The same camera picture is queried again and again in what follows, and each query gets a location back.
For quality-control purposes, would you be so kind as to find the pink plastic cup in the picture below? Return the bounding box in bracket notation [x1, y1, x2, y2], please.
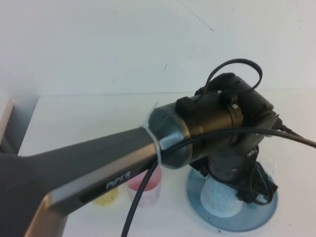
[125, 166, 162, 208]

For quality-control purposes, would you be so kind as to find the black flat cable loop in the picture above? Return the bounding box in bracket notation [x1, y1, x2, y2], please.
[205, 58, 263, 92]

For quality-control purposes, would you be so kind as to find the light blue plastic cup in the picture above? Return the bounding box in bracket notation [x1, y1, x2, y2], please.
[200, 178, 241, 219]

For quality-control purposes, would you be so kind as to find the thick black cable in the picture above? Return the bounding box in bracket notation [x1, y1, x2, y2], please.
[124, 123, 316, 237]

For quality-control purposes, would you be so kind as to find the clear zip tie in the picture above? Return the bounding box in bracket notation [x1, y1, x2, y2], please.
[144, 100, 165, 166]

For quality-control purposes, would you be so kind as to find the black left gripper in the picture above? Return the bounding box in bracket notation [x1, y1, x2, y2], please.
[189, 143, 278, 205]

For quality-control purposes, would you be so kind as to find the white side table beige edge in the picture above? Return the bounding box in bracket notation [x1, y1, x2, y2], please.
[0, 97, 14, 147]

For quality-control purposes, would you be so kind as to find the blue cup drying rack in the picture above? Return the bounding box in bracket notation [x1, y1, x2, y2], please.
[186, 158, 279, 234]

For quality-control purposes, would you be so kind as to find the yellow plastic cup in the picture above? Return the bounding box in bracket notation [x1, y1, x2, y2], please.
[92, 187, 119, 206]

